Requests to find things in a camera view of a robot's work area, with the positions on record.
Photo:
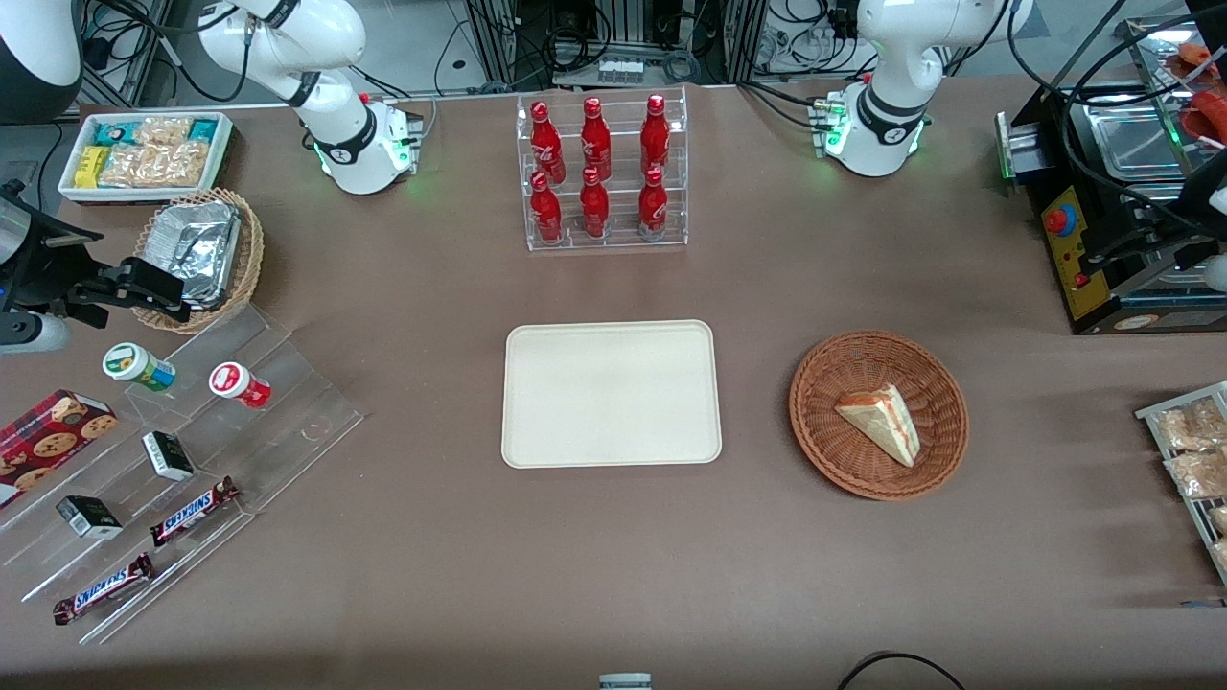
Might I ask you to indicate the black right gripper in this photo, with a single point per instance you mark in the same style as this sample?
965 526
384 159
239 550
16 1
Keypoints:
45 265

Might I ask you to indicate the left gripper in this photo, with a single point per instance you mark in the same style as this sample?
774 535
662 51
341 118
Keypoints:
1158 238

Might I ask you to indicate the triangular sandwich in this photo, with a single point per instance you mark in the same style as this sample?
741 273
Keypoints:
887 422

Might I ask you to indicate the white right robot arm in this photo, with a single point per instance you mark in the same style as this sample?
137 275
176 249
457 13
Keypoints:
335 105

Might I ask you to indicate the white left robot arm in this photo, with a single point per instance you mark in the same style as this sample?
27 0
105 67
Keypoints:
887 96

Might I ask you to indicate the small wicker basket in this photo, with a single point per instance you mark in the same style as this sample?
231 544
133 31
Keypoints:
249 259

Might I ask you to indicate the large round brown wicker basket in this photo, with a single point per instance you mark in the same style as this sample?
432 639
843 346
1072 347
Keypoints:
844 383

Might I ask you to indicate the cream rectangular tray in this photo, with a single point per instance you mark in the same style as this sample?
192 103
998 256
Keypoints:
611 395

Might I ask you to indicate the green lid cup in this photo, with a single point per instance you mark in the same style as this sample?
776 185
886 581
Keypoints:
134 366

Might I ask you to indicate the red lid cup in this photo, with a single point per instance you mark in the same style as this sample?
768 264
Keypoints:
235 383

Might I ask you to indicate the clear rice cracker bag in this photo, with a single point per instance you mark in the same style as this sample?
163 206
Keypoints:
158 165

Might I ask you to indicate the black food warmer cabinet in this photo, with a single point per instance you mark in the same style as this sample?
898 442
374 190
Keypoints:
1074 259

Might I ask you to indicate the yellow snack packet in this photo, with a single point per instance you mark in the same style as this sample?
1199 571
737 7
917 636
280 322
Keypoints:
91 167

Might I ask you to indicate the steel warmer pan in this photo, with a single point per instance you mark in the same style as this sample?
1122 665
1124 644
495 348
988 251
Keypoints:
1136 144

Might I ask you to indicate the red sausage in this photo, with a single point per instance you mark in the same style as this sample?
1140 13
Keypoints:
1208 115

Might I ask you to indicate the clear bag of pastries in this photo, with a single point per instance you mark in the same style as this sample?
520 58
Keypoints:
1200 474
1193 426

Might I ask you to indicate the small black box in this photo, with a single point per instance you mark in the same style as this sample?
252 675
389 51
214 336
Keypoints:
169 456
88 517

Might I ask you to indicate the white rectangular snack bin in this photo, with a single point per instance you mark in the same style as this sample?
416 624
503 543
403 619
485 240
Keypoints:
226 144

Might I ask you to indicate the clear acrylic stepped display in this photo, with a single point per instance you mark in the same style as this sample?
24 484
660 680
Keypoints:
288 402

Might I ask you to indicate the teal snack packet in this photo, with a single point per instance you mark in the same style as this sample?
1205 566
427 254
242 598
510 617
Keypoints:
203 129
115 132

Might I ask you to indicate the red cookie box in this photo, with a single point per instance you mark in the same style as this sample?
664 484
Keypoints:
48 441

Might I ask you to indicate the snickers chocolate bar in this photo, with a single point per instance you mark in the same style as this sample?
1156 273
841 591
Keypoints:
104 588
192 513

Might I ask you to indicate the red cola bottle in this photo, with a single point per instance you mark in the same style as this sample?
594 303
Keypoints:
594 206
655 134
546 139
545 211
653 203
595 139

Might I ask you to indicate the clear acrylic bottle rack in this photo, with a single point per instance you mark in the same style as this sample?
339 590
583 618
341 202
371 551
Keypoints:
618 163

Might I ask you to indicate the white power strip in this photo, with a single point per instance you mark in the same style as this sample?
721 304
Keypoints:
621 70

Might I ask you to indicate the small grey device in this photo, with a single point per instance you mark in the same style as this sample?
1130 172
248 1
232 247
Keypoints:
625 682

